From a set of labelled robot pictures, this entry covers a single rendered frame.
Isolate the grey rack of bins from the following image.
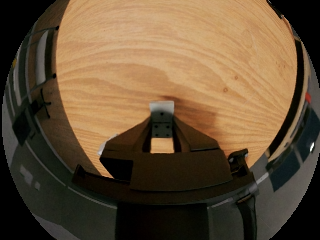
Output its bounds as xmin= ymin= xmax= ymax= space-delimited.
xmin=97 ymin=133 xmax=119 ymax=156

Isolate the white domino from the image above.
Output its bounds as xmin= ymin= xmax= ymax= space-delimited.
xmin=150 ymin=101 xmax=174 ymax=138

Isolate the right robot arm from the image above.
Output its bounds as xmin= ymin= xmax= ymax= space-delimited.
xmin=266 ymin=0 xmax=283 ymax=19

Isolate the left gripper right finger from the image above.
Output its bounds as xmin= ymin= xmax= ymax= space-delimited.
xmin=172 ymin=115 xmax=221 ymax=153

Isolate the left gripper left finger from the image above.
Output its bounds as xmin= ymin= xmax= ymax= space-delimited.
xmin=103 ymin=116 xmax=153 ymax=153

